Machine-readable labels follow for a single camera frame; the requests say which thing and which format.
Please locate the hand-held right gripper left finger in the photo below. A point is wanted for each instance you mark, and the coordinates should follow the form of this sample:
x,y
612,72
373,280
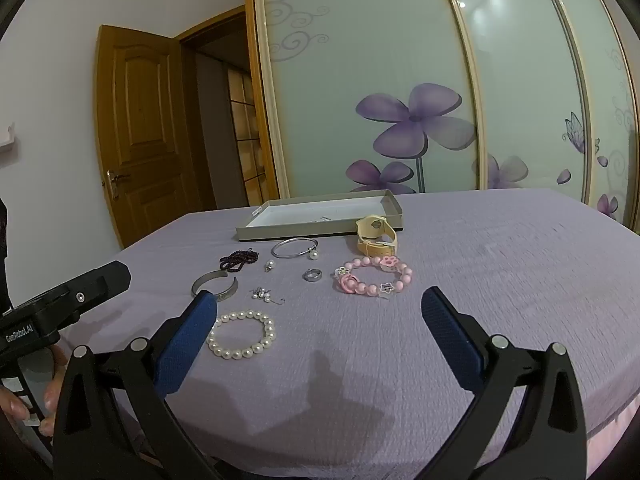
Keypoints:
x,y
182,340

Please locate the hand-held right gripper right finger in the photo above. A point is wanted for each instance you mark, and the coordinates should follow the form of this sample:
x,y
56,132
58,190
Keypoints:
x,y
450,330

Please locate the silver cuff bangle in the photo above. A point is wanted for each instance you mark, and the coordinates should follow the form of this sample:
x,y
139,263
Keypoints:
x,y
231,290

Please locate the grey shallow box tray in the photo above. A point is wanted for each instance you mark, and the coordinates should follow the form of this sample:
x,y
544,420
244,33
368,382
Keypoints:
x,y
300,215

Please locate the person's left hand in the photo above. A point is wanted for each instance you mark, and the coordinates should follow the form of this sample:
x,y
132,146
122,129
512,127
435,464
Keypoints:
x,y
12,405

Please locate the small pearl hook earrings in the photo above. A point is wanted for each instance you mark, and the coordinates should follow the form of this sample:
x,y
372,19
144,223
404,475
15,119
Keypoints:
x,y
260,294

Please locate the single pearl earring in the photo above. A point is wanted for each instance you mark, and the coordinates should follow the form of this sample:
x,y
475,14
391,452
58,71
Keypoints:
x,y
270,263

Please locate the pink bed skirt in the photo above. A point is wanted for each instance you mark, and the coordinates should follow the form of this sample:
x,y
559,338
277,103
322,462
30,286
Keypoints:
x,y
620,425

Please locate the wooden panel door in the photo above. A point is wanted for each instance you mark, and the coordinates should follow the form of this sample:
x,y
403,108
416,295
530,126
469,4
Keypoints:
x,y
145,125

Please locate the lattice glass partition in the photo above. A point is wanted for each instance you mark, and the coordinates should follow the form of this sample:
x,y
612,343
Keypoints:
x,y
245,125

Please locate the butterfly glass wardrobe door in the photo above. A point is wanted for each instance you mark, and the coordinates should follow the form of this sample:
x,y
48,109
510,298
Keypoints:
x,y
525,85

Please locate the petal print glass wardrobe door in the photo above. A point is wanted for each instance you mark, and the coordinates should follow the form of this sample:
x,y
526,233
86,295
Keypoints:
x,y
610,110

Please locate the large flower glass wardrobe door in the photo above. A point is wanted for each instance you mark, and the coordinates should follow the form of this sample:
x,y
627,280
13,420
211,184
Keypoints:
x,y
350,35

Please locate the white wall fixture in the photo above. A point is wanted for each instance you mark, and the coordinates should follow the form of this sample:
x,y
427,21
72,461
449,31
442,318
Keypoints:
x,y
7,135

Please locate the wooden door frame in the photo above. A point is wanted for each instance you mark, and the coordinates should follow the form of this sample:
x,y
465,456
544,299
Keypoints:
x,y
210,22

